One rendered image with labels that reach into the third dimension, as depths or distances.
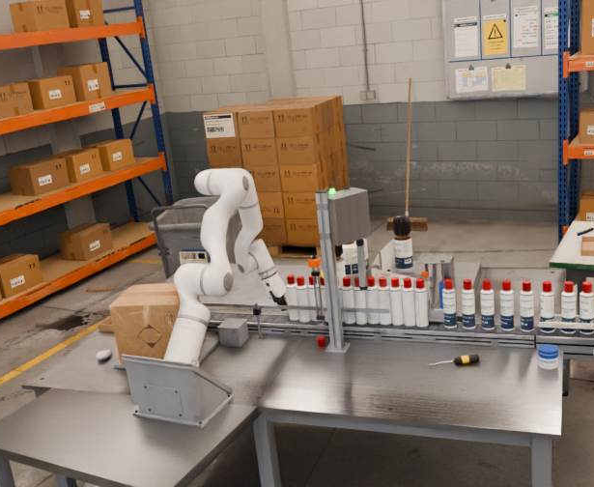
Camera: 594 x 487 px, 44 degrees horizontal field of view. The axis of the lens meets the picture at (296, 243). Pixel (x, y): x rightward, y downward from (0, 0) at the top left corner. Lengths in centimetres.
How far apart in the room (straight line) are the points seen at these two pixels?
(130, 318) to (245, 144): 388
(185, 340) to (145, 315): 37
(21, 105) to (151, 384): 429
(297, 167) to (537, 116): 232
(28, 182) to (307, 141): 244
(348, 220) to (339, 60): 507
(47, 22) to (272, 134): 215
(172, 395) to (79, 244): 456
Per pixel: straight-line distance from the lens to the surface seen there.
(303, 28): 798
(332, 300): 296
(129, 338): 309
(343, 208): 283
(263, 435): 280
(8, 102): 655
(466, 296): 298
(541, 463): 259
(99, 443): 270
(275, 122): 654
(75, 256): 718
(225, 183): 283
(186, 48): 882
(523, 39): 708
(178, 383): 260
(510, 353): 297
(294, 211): 666
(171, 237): 547
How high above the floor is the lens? 216
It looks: 17 degrees down
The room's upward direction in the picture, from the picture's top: 6 degrees counter-clockwise
